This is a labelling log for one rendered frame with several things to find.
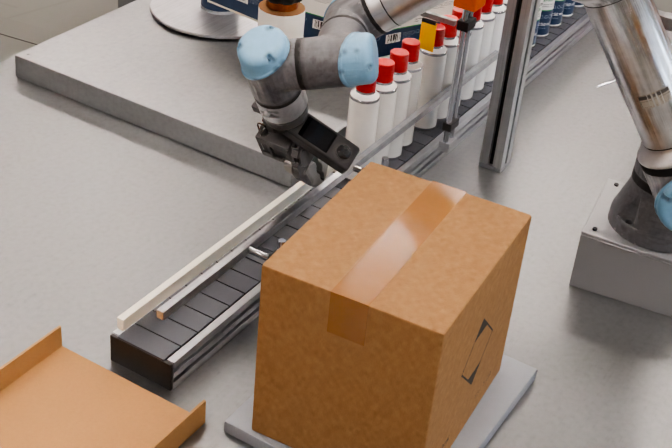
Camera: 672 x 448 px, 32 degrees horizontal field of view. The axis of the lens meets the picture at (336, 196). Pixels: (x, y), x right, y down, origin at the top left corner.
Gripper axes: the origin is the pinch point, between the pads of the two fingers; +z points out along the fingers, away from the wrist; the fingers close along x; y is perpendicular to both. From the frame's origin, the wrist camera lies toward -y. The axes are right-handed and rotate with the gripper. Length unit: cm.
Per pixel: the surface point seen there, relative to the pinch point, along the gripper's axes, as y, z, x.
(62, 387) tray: 7, -18, 52
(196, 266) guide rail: 3.3, -12.8, 26.5
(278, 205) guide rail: 3.4, -1.8, 7.7
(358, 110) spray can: 0.3, -2.3, -13.6
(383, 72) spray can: -0.4, -3.5, -21.5
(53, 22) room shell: 220, 164, -97
